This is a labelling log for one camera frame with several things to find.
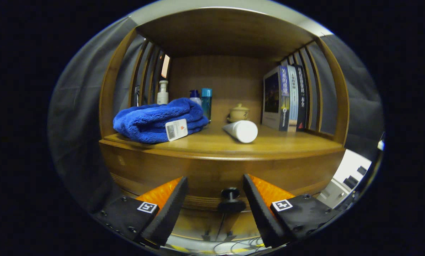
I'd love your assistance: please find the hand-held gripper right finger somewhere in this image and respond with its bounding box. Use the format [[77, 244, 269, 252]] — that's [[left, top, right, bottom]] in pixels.
[[242, 174, 339, 248]]

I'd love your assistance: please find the wooden drawer with black knob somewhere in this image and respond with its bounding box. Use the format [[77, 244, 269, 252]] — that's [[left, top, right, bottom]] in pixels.
[[99, 142, 346, 214]]

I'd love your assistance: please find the beige lidded teacup with saucer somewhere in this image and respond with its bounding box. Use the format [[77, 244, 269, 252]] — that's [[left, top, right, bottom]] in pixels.
[[227, 103, 250, 123]]

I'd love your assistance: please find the wooden cabinet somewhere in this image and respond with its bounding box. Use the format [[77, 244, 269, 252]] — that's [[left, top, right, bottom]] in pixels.
[[98, 7, 351, 242]]

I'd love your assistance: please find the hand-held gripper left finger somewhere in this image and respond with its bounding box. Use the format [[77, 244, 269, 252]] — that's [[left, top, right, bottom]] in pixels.
[[91, 176, 189, 249]]

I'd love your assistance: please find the white pump bottle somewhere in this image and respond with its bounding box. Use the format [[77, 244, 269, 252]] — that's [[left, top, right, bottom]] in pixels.
[[157, 80, 169, 105]]

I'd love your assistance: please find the white table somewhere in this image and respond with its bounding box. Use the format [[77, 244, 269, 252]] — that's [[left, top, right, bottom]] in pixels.
[[318, 149, 372, 203]]

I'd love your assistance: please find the blue folded towel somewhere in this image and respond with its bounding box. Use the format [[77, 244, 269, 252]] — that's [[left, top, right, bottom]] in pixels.
[[113, 98, 209, 144]]

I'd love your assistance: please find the wooden countertop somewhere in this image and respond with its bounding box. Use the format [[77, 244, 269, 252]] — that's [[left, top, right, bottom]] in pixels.
[[104, 121, 345, 153]]

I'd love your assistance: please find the book with pale spine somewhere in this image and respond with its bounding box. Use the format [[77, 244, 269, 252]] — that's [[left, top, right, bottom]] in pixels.
[[287, 65, 299, 133]]

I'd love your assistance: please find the book with black spine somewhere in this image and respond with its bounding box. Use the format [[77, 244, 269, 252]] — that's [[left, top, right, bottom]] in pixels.
[[294, 64, 308, 131]]

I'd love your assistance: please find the teal bottle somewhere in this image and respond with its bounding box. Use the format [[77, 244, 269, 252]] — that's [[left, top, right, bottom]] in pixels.
[[201, 88, 213, 121]]

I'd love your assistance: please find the white cream tube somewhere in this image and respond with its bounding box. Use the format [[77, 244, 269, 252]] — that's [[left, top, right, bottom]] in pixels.
[[222, 120, 258, 144]]

